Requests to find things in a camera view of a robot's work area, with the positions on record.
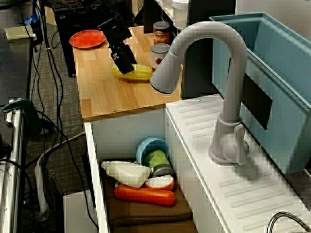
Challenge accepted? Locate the white cup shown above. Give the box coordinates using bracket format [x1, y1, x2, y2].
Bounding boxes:
[100, 160, 153, 188]

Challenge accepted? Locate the white cabinet panel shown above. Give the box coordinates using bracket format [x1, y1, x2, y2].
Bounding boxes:
[63, 190, 98, 233]

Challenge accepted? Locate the teal plastic bin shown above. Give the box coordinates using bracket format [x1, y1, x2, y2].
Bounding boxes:
[209, 12, 311, 176]

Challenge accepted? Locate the grey power cord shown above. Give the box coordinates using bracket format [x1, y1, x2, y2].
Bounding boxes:
[36, 132, 86, 168]

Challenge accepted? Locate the green clamp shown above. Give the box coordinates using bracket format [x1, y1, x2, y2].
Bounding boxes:
[1, 98, 44, 138]

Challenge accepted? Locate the orange toy carrot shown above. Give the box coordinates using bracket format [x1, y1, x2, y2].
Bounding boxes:
[114, 185, 176, 207]

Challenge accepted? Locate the green glass jar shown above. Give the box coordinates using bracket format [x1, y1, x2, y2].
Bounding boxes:
[145, 150, 174, 177]

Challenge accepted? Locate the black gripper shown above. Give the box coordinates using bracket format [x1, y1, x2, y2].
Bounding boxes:
[96, 13, 138, 75]

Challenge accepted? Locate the white power strip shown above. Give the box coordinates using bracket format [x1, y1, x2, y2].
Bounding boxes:
[34, 161, 50, 222]

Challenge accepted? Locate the metal table frame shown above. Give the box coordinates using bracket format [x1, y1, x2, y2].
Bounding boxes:
[0, 106, 26, 233]

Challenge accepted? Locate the light blue bowl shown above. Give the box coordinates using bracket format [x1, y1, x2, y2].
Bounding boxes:
[136, 137, 170, 166]

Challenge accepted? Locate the white toy sink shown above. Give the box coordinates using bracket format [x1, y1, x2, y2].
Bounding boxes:
[83, 94, 311, 233]

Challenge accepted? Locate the yellow sticky note pad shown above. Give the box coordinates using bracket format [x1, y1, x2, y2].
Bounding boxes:
[3, 25, 35, 41]

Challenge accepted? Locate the black equipment case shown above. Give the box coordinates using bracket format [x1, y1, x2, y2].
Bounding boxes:
[52, 1, 109, 78]

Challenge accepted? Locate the yellow toy corn cob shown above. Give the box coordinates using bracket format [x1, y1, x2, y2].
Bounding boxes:
[111, 63, 154, 82]

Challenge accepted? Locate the red plate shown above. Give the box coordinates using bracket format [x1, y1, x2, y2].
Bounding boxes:
[69, 29, 107, 50]

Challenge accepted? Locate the black upright board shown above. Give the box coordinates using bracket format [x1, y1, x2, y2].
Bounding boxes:
[181, 0, 238, 100]

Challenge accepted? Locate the steel cooking pot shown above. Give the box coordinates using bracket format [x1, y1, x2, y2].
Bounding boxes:
[266, 211, 311, 233]

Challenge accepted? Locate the grey toy faucet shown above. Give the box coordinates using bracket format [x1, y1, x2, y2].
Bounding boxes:
[150, 21, 251, 166]

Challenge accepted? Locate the tomato soup can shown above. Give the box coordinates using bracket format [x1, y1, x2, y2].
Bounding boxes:
[150, 43, 171, 73]

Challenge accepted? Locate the thick black cable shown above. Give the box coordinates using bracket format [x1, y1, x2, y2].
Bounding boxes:
[34, 0, 99, 230]

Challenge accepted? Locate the red and white bowl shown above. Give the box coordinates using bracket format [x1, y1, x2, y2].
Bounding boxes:
[144, 175, 175, 191]

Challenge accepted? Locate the thin black cable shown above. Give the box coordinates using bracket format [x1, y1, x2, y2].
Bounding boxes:
[30, 36, 45, 110]

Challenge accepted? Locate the orange beans can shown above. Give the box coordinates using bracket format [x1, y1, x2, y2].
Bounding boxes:
[153, 21, 172, 46]

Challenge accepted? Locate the brown folded cloth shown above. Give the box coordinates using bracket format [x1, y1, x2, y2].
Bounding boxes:
[103, 159, 195, 233]

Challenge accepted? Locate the clear jar white lid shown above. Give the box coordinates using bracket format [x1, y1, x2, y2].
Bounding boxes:
[172, 0, 190, 29]

